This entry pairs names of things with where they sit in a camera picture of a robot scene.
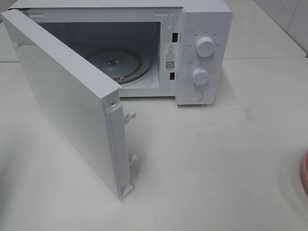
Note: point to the round white door button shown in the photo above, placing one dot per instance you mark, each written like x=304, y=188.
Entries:
x=196, y=95

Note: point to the white timer knob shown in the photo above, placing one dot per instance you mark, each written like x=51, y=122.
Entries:
x=200, y=76

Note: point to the white microwave door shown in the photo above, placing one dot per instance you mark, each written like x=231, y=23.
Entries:
x=77, y=97

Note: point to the pink round plate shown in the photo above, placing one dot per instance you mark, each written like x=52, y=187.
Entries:
x=304, y=172

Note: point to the glass microwave turntable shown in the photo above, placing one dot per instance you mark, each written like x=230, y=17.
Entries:
x=121, y=65

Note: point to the white microwave oven body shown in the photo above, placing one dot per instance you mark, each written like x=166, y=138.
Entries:
x=162, y=33

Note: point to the upper white power knob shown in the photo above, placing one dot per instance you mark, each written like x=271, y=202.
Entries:
x=205, y=46

